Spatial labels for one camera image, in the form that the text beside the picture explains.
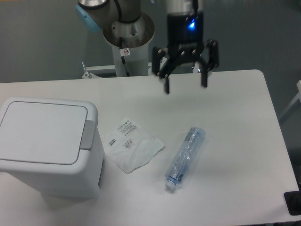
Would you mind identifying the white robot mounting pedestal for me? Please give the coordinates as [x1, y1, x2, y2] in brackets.
[81, 40, 203, 80]

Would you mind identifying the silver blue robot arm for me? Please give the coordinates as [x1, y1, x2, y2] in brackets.
[75, 0, 219, 93]

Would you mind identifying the white frame at right edge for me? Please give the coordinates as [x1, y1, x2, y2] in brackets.
[278, 81, 301, 125]

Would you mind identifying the black table edge clamp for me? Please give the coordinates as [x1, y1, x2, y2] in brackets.
[284, 191, 301, 216]

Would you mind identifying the crumpled white plastic bag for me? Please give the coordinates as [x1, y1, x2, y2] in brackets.
[104, 117, 165, 174]

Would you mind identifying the white plastic trash can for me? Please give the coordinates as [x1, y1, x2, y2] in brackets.
[0, 97, 105, 198]

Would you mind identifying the empty clear plastic bottle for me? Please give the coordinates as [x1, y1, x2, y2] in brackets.
[165, 127, 206, 193]

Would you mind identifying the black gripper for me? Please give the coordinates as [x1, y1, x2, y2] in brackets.
[152, 11, 219, 94]

